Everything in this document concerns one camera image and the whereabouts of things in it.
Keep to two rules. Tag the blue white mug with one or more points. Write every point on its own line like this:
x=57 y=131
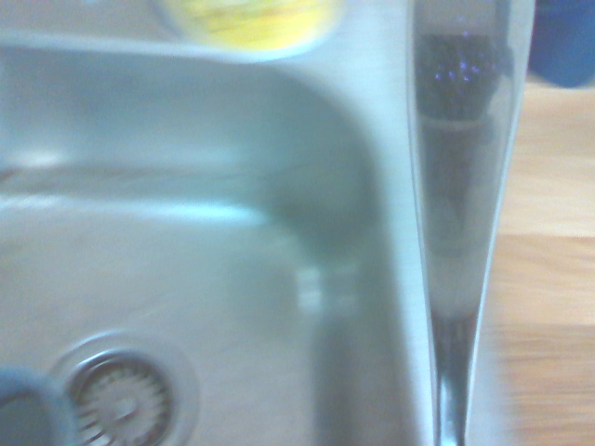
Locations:
x=564 y=42

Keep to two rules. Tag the stainless steel double sink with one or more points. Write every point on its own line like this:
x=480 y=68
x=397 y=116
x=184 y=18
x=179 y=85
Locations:
x=186 y=232

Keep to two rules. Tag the metal drain strainer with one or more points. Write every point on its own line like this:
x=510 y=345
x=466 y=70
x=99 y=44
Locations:
x=123 y=404

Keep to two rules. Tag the disinfecting wipes canister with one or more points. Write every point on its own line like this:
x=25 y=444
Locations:
x=260 y=23

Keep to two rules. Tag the dark grey cup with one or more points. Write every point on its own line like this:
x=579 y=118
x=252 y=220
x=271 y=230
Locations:
x=28 y=409

